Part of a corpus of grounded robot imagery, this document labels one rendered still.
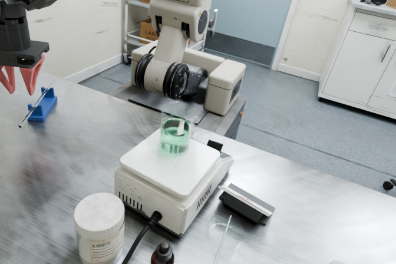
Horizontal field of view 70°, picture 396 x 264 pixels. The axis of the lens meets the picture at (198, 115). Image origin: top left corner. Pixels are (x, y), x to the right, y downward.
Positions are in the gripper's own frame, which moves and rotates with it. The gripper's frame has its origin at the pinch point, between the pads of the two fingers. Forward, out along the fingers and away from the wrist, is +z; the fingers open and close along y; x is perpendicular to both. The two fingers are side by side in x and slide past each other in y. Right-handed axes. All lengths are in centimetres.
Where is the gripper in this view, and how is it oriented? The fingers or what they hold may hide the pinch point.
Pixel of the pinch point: (22, 89)
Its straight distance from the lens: 65.8
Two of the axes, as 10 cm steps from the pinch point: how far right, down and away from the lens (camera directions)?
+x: -0.9, -5.6, 8.2
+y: 9.8, 0.9, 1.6
